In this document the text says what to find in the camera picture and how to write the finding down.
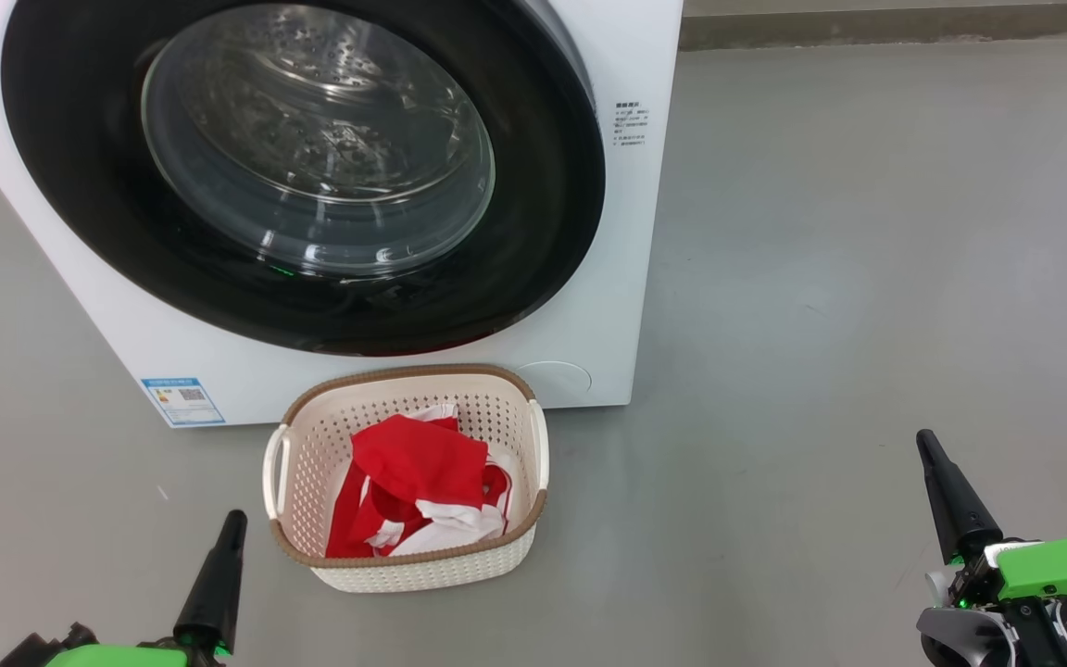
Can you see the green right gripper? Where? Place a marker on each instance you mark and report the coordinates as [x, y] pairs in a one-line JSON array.
[[1061, 565]]

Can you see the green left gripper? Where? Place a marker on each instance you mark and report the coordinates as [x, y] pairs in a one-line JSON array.
[[117, 657]]

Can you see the red and white garment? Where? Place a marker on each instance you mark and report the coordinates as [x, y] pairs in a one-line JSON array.
[[418, 463]]

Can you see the black glass washer door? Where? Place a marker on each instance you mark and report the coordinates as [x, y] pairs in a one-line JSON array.
[[311, 139]]

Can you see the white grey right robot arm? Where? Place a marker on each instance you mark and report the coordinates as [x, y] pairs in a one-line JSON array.
[[960, 635]]

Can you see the cream basket with brown rim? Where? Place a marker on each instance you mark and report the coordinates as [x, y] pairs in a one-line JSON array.
[[422, 570]]

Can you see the white washing machine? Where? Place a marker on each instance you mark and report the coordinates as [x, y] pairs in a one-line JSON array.
[[608, 232]]

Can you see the blue energy label sticker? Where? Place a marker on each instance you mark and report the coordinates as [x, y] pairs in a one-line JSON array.
[[182, 401]]

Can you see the round white filter cover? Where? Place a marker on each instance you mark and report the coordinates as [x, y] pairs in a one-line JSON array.
[[557, 382]]

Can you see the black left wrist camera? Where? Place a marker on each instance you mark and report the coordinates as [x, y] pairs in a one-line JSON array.
[[33, 653]]

